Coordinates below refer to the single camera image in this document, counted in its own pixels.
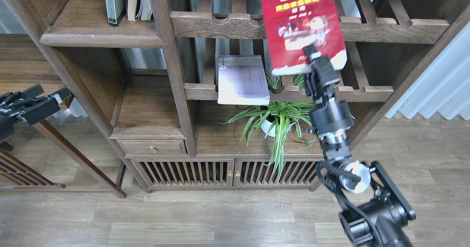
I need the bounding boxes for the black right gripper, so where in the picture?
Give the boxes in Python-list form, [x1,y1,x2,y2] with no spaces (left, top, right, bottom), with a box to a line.
[303,44,354,139]

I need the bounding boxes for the green spider plant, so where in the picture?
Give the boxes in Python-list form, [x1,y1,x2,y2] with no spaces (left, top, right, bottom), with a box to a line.
[219,73,356,179]

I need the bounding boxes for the wooden side furniture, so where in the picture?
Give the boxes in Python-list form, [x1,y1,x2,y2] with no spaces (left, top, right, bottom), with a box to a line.
[0,119,127,199]

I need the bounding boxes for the red cover book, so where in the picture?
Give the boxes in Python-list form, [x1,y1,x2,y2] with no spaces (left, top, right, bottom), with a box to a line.
[260,0,347,76]

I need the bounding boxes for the dark wooden bookshelf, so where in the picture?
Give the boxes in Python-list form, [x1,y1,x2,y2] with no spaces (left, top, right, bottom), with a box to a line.
[3,0,469,192]

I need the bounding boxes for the brass drawer knob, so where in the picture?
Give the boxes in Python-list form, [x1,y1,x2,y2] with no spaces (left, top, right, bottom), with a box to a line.
[149,145,158,153]

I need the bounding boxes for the pale lavender book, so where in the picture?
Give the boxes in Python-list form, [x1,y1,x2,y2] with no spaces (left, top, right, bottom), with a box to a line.
[217,55,270,105]

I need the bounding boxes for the green and grey book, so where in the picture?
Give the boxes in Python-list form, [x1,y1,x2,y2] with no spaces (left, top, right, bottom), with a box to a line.
[105,0,126,27]

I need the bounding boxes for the white curtain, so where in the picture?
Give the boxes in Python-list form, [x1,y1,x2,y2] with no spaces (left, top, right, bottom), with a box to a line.
[385,24,470,120]

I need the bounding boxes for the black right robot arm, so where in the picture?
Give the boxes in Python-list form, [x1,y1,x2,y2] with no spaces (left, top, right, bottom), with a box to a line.
[303,44,416,247]

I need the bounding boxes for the upright books on shelf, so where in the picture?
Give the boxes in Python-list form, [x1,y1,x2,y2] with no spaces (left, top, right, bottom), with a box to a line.
[126,0,153,21]

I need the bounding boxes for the white plant pot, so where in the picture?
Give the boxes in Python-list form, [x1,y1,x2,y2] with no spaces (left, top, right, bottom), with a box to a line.
[261,115,295,137]

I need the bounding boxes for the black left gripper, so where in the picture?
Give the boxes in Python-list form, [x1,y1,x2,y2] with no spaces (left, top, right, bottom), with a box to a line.
[0,84,72,142]

